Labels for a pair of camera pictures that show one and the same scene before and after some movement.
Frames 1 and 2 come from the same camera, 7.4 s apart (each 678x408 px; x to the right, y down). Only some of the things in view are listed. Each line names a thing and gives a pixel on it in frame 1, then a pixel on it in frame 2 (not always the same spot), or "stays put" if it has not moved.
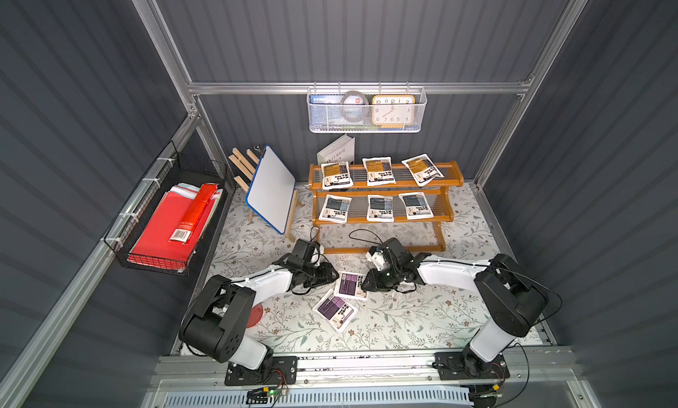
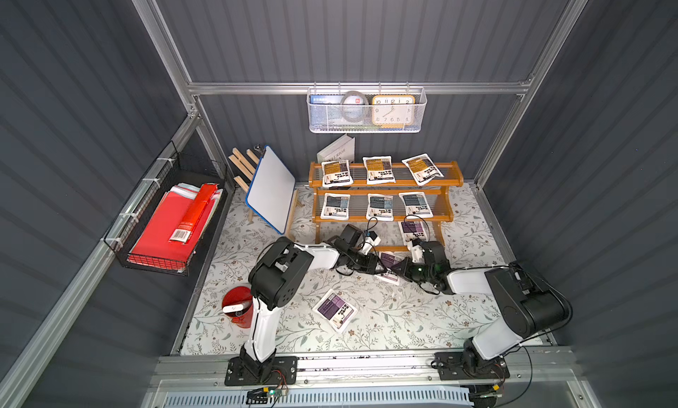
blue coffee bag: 417,206 stays put
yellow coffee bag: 336,176 stays put
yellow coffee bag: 423,169 stays put
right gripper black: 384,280 -> 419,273
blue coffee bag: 380,208 stays put
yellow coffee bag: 379,170 stays put
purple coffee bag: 349,284 -> 412,230
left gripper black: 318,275 -> 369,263
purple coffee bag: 335,310 stays put
